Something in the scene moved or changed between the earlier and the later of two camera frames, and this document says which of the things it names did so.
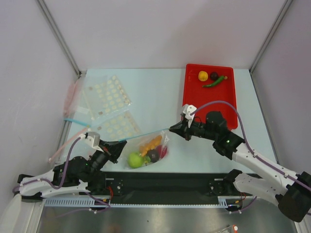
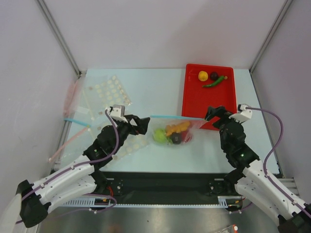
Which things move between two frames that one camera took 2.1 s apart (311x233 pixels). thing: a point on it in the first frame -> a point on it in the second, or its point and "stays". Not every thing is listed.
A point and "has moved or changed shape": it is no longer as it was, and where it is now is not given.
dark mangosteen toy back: x=214 y=75 stays
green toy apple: x=135 y=160 -> x=159 y=135
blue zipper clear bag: x=146 y=150 -> x=173 y=130
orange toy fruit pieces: x=154 y=142 has moved or changed shape
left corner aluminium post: x=44 y=8 stays
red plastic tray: x=205 y=83 stays
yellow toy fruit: x=202 y=75 stays
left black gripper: x=112 y=148 -> x=142 y=123
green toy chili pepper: x=217 y=80 stays
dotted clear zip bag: x=105 y=101 stays
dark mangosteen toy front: x=153 y=155 -> x=177 y=137
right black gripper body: x=185 y=129 -> x=223 y=118
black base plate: x=167 y=187 stays
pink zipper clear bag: x=77 y=119 stays
